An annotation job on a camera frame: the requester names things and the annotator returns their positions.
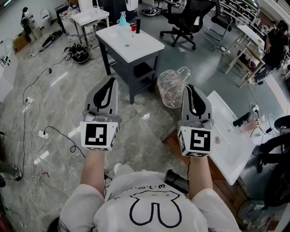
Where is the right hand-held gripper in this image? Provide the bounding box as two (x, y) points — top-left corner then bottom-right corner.
(177, 83), (215, 158)

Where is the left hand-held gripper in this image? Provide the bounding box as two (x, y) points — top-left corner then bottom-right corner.
(79, 77), (122, 151)

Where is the clear plastic pitcher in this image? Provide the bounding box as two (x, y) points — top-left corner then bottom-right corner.
(157, 67), (191, 108)

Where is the person's right forearm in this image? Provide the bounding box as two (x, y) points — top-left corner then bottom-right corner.
(188, 155), (214, 200)

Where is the person's left forearm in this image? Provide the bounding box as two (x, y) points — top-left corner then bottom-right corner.
(80, 149), (107, 198)

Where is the low black faucet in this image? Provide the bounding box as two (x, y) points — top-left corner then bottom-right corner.
(232, 112), (251, 127)

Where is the pink box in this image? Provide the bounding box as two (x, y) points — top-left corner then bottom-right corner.
(240, 119), (260, 133)

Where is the black waist pack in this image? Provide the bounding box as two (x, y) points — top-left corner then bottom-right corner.
(164, 169), (190, 194)

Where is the black vacuum cleaner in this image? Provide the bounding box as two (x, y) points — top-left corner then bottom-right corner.
(39, 29), (64, 53)

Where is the teal spray bottle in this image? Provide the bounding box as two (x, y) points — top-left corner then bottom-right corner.
(119, 11), (128, 27)

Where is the black cantilever chair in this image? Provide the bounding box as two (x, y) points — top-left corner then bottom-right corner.
(203, 13), (233, 42)

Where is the white wooden-leg table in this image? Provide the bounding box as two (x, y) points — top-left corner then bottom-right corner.
(223, 24), (266, 88)

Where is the black office chair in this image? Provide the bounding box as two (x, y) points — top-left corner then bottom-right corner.
(159, 0), (216, 51)

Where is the black swivel chair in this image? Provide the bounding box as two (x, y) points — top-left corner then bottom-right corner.
(252, 115), (290, 207)

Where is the cardboard box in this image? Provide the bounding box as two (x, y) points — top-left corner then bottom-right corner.
(12, 31), (31, 53)

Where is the white cabinet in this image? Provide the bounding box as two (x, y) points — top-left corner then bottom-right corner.
(0, 51), (19, 103)

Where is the white storage rack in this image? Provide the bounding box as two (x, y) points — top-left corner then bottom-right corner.
(219, 0), (261, 27)

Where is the person's white printed shirt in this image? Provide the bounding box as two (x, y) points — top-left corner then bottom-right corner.
(60, 169), (241, 232)

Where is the clear plastic bag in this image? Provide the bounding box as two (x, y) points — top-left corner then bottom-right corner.
(237, 200), (280, 230)

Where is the black basket of cables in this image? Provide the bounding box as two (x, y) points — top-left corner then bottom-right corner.
(68, 43), (90, 64)

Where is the black power adapter cable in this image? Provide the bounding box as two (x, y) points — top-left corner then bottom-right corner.
(22, 53), (69, 105)

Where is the white metal-frame washstand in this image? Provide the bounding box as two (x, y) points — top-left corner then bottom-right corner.
(72, 7), (110, 60)

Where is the white cable bundle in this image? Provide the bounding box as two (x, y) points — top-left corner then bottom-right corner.
(21, 97), (47, 199)

